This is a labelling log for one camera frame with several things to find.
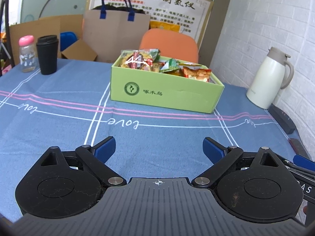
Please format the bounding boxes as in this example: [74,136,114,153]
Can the orange chair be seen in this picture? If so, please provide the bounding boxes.
[139,28,199,64]

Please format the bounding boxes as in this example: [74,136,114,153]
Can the pile of assorted snack packets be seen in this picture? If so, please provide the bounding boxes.
[119,48,212,83]

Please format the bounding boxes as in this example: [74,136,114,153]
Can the green cardboard box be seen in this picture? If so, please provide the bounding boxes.
[110,53,225,114]

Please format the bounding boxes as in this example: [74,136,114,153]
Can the blue striped tablecloth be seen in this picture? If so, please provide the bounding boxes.
[0,58,315,223]

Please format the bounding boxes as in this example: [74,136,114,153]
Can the blue plastic object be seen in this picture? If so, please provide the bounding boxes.
[60,31,79,52]

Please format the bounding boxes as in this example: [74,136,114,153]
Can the clear bottle pink cap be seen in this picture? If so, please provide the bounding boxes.
[19,35,37,73]

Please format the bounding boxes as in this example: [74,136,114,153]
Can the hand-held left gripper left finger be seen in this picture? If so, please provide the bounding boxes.
[39,136,127,187]

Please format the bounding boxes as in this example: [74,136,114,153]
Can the white thermos jug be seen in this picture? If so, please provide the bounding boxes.
[246,47,294,109]

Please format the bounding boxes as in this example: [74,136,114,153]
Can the black rectangular case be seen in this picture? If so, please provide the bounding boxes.
[268,104,296,135]

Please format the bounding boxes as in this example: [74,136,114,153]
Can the framed text wall poster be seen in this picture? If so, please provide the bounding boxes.
[87,0,214,45]

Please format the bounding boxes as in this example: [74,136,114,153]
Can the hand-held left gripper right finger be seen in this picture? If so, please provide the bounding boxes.
[192,137,281,187]

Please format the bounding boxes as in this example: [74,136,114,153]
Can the black travel cup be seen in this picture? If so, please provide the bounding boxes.
[36,35,59,75]

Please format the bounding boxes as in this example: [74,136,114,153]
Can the brown paper bag blue handles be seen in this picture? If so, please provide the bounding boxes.
[82,0,151,63]

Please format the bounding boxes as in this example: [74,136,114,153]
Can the brown cardboard carton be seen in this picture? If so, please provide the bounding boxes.
[8,14,98,65]

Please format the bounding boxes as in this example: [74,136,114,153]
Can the black stand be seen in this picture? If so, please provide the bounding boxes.
[0,0,11,62]

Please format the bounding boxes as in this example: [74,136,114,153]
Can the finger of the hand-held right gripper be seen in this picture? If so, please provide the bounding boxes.
[283,154,315,177]

